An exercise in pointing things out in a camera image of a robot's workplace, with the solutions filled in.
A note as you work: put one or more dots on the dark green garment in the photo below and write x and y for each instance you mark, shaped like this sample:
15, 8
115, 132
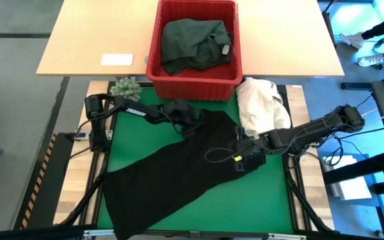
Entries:
192, 46

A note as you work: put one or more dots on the black desk foot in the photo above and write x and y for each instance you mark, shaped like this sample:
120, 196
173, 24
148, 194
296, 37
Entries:
355, 86

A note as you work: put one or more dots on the cream garment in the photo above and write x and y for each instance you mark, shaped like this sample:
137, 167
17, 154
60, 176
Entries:
262, 106

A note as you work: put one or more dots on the black table frame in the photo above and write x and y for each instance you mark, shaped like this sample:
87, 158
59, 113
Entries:
103, 160

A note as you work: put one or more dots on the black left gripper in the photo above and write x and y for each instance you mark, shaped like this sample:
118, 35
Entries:
183, 115

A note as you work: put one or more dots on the artificial green potted plant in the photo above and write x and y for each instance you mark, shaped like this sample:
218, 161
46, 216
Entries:
125, 88

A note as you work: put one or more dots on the person's white shoe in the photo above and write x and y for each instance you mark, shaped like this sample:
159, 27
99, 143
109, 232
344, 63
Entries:
352, 40
370, 60

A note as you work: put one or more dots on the light wooden desk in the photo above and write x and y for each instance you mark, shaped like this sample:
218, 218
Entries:
78, 33

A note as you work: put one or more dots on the white box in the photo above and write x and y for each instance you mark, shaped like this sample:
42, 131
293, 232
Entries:
352, 190

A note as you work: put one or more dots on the black garment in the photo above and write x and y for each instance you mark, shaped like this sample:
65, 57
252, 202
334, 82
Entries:
165, 180

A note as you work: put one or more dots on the black hazard-striped plate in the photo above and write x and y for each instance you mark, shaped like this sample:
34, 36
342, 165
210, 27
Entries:
42, 186

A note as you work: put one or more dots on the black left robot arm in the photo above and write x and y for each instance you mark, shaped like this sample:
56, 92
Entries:
138, 111

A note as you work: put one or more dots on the grey garment tag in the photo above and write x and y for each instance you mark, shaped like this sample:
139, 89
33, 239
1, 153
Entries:
225, 49

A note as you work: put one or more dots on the red plastic bin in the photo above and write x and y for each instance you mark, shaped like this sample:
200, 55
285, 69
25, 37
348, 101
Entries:
192, 88

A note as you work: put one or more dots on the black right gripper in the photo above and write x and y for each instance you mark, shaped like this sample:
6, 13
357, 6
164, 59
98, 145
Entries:
250, 151

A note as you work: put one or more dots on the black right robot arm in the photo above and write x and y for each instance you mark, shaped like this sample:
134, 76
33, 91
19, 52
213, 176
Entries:
312, 131

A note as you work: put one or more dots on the wooden side board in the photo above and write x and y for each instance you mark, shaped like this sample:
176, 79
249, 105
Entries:
95, 87
297, 106

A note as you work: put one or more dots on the small grey knob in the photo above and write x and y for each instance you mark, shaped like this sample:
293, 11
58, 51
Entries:
147, 60

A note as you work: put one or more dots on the white rectangular pad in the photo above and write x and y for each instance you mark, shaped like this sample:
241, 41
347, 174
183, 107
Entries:
117, 59

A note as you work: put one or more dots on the silver frame bracket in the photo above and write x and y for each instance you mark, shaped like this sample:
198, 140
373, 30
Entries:
287, 237
98, 232

